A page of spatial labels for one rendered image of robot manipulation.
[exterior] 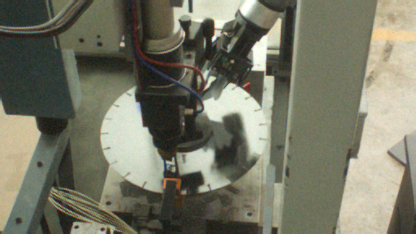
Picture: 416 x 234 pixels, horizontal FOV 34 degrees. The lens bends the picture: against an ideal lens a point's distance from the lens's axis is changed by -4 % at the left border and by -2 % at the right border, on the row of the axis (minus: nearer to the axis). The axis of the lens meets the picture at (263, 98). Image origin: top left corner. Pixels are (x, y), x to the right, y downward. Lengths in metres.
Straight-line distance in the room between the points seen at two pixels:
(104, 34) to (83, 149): 0.76
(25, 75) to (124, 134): 0.42
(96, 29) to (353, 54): 0.58
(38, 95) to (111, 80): 0.80
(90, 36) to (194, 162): 0.47
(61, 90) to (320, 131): 0.64
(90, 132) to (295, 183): 1.25
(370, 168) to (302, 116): 2.21
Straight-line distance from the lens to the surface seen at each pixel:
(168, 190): 1.23
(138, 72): 1.01
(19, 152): 1.66
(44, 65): 0.97
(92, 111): 1.72
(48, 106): 1.03
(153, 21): 0.96
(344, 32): 0.36
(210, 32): 1.09
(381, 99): 2.89
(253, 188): 1.40
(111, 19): 0.89
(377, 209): 2.49
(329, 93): 0.39
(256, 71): 1.57
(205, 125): 1.36
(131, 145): 1.35
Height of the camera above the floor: 1.93
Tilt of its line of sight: 43 degrees down
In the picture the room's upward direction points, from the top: 3 degrees clockwise
